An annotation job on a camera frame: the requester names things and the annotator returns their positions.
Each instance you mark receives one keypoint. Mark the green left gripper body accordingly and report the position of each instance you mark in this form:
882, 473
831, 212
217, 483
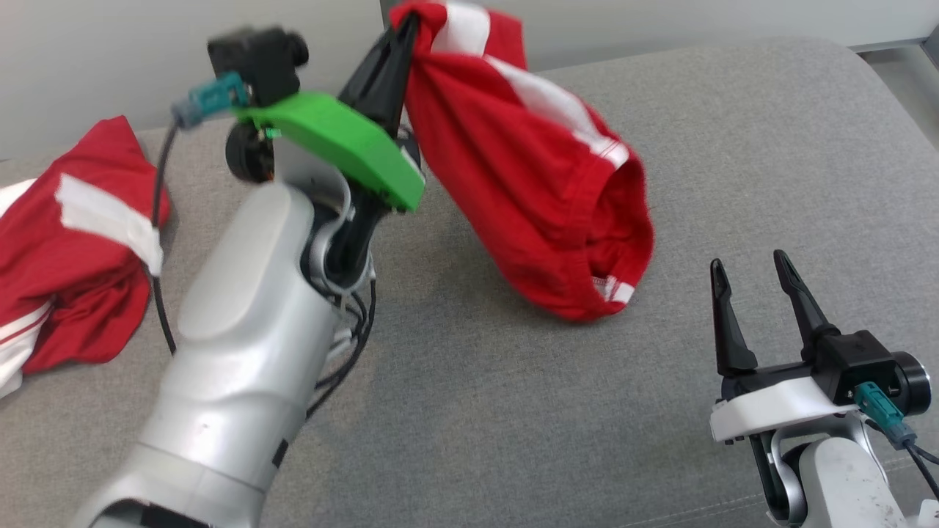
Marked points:
345, 139

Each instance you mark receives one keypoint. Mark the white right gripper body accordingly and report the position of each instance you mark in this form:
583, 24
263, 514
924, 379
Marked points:
777, 407

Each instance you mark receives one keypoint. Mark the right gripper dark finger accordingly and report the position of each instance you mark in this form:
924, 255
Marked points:
803, 308
730, 330

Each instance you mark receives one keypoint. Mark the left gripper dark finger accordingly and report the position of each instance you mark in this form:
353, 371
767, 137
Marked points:
400, 73
370, 77

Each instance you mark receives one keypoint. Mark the red shorts white waistband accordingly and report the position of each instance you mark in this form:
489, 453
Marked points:
513, 191

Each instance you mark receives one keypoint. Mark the red white numbered jersey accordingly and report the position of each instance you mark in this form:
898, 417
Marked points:
73, 279

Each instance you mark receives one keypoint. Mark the grey pillar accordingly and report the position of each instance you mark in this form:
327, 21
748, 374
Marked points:
386, 9

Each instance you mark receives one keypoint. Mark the black cylindrical left gripper motor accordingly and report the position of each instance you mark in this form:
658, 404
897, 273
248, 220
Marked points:
246, 154

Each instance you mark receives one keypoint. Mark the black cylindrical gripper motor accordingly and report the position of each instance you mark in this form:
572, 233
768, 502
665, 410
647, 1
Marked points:
915, 381
246, 154

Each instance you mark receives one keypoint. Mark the black cylindrical right gripper motor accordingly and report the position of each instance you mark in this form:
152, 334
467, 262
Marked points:
915, 381

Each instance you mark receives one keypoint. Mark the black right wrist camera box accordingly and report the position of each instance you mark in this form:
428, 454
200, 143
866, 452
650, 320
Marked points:
858, 367

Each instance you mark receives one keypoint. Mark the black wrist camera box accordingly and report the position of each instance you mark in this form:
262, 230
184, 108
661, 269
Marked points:
257, 62
858, 367

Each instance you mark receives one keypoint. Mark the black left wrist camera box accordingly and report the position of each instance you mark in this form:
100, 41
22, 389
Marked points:
257, 62

